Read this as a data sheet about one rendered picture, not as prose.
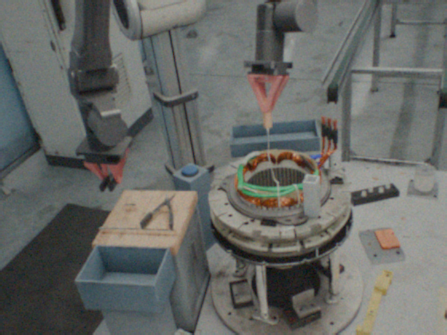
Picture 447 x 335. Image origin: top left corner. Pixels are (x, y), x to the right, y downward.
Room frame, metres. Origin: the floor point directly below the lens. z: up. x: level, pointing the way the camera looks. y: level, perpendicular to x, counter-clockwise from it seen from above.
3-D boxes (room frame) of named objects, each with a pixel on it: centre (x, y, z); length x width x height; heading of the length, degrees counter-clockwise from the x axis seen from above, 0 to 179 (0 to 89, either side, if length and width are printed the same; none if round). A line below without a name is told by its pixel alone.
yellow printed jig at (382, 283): (0.82, -0.31, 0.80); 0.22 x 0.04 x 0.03; 148
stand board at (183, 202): (0.92, 0.20, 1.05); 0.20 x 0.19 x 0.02; 165
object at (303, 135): (1.24, -0.14, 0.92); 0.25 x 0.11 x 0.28; 84
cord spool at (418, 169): (1.24, -0.59, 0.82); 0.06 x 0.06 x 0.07
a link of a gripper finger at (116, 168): (0.91, 0.25, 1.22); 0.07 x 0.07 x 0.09; 75
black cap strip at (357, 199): (1.24, -0.44, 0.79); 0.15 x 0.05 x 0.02; 97
